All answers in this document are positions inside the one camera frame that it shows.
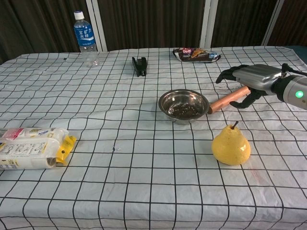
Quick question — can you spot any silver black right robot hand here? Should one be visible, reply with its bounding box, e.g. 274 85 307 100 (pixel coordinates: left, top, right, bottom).
215 64 286 110

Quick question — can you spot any round metal bowl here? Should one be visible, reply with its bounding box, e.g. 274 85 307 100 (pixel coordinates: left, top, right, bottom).
158 89 210 125

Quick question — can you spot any brown snack packet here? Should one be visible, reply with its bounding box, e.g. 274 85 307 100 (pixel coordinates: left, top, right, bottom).
173 47 221 63

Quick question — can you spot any yellow pear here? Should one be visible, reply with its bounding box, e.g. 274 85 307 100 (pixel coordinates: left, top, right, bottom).
211 121 251 166

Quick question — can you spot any black binder clip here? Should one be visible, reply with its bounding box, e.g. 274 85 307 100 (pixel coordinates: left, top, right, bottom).
131 56 148 77

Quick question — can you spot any white black-checked tablecloth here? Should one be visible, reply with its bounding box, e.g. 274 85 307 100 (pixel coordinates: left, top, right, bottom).
0 45 307 230

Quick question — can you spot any clear blue-label water bottle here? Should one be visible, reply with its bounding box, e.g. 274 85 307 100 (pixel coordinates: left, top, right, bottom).
73 11 100 69

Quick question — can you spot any white yellow tissue pack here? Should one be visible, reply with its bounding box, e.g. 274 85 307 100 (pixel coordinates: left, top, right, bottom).
0 126 77 170

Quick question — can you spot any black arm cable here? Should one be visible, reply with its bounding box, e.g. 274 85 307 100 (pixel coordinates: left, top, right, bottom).
282 62 307 78

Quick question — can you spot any white frame post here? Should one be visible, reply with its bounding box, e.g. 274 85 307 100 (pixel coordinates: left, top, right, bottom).
200 0 218 48
261 0 285 46
85 0 108 52

